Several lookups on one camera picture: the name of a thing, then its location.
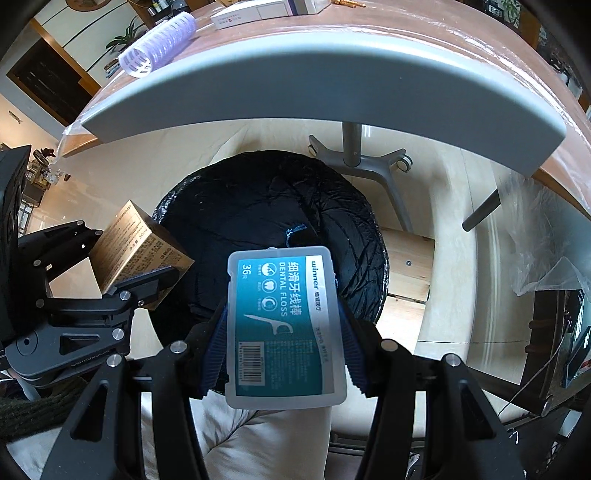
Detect grey table pedestal with casters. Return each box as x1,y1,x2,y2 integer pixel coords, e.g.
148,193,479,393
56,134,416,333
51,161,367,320
307,121,414,232

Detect wooden platform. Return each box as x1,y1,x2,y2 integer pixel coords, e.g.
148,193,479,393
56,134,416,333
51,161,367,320
375,226,437,343

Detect long-leaf plant in brown pot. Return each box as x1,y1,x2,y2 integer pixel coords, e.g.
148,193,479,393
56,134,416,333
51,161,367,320
106,16,149,54

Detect purple hair roller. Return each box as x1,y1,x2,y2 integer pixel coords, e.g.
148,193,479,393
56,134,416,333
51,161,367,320
117,11,197,79

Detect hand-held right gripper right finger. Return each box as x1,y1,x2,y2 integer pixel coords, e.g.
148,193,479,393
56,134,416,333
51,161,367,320
336,300,527,480

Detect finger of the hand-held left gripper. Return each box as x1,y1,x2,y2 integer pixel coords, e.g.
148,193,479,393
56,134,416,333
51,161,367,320
17,220,106,297
6,265,182,385

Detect white flat box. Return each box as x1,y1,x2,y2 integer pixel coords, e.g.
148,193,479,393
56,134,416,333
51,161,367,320
210,0,297,31

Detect person's leg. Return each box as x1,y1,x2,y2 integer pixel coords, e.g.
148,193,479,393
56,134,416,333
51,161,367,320
9,392,334,480

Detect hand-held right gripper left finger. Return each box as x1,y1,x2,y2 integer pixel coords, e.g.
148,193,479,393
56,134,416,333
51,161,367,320
53,302,232,480

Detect person's left forearm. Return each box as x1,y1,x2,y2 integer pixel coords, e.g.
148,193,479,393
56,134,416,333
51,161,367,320
0,374,93,445

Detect grey table leg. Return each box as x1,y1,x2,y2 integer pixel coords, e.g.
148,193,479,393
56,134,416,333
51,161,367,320
462,187,502,232

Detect clear plastic table cover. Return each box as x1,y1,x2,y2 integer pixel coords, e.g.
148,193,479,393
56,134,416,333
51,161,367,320
60,0,591,297

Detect trash bin with black bag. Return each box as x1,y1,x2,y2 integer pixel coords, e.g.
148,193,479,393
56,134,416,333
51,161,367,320
150,150,391,391

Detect gold cardboard box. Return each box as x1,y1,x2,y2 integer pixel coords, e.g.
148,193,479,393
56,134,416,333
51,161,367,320
88,199,195,289

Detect teal label dental floss box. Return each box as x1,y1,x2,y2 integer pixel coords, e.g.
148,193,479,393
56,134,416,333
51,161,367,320
226,246,348,397

